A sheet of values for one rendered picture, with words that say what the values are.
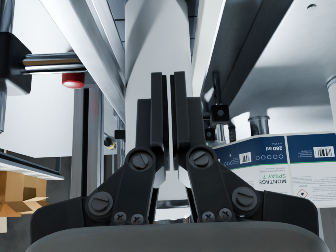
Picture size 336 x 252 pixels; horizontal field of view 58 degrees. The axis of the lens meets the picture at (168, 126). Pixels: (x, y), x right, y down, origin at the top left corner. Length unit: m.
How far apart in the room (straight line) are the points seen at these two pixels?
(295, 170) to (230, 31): 0.34
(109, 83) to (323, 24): 0.22
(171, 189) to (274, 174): 0.46
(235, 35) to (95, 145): 0.29
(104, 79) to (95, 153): 0.35
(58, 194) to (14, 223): 0.75
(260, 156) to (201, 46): 0.41
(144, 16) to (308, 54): 0.22
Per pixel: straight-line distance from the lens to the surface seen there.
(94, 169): 0.53
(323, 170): 0.67
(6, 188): 2.77
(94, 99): 0.56
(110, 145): 1.06
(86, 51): 0.16
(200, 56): 0.27
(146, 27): 0.23
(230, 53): 0.47
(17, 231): 5.38
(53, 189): 5.22
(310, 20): 0.32
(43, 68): 0.19
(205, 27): 0.23
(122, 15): 0.28
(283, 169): 0.65
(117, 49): 0.34
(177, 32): 0.23
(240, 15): 0.39
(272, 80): 0.45
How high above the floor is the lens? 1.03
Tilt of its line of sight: 13 degrees down
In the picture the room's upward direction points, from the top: 178 degrees clockwise
